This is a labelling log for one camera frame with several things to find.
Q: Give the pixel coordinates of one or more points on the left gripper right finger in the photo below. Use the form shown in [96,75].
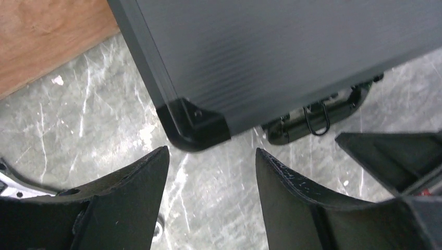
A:
[301,214]

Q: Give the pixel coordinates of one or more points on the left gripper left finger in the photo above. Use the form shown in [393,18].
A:
[116,211]

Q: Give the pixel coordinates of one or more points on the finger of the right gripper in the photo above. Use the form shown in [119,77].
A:
[403,163]

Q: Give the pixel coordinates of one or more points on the black poker set case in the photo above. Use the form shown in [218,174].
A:
[215,69]

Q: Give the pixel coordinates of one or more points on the wooden board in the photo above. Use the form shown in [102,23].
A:
[39,36]

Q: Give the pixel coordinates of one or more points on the red-handled adjustable wrench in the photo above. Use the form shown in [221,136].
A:
[159,228]

